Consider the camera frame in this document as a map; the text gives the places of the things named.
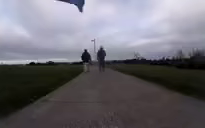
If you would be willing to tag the person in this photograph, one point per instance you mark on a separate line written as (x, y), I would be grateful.
(86, 59)
(101, 57)

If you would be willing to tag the grass field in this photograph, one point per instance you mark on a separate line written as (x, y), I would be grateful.
(16, 83)
(176, 78)

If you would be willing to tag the lamp pole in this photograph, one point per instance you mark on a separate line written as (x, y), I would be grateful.
(94, 46)

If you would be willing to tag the distant row of bushes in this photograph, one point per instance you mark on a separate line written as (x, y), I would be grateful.
(46, 62)

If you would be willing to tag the blue flag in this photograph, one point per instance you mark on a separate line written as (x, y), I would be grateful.
(77, 3)

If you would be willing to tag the grey concrete path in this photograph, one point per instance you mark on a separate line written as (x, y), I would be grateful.
(113, 100)

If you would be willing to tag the row of bare trees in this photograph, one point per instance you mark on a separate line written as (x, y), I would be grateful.
(190, 60)

